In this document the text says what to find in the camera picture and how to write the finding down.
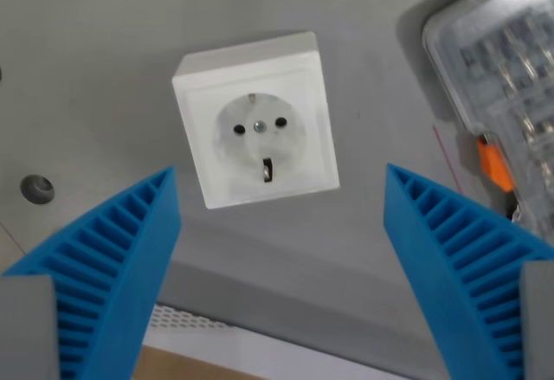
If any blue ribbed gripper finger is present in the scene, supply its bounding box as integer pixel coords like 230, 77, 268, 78
0, 164, 182, 380
383, 163, 554, 380

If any brown cardboard box white label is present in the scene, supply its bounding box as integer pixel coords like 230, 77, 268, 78
137, 303, 437, 380

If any clear plastic bit case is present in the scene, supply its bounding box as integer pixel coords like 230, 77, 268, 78
421, 0, 554, 242

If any white wall socket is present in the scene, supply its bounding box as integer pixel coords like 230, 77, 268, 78
171, 29, 342, 211

